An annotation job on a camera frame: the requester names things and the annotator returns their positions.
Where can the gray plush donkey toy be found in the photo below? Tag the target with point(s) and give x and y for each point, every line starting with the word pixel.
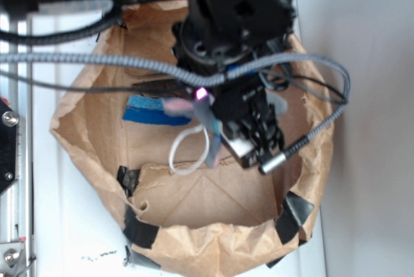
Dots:
pixel 214 138

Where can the white plastic tray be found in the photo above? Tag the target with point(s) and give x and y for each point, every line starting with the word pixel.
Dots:
pixel 75 234

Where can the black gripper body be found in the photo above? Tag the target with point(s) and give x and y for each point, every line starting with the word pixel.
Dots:
pixel 249 126

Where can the blue sponge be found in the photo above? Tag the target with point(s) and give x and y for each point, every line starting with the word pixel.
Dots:
pixel 147 110

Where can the aluminium frame rail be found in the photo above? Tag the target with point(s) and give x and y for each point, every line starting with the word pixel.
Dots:
pixel 18 257

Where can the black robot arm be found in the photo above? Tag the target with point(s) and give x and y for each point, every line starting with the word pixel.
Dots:
pixel 216 37

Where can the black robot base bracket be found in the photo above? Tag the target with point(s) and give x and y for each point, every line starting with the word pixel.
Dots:
pixel 8 145

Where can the brown wood bark piece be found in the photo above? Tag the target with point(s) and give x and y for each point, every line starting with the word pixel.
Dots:
pixel 166 86

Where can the brown paper bag bin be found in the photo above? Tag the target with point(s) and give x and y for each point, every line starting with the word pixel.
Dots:
pixel 213 222

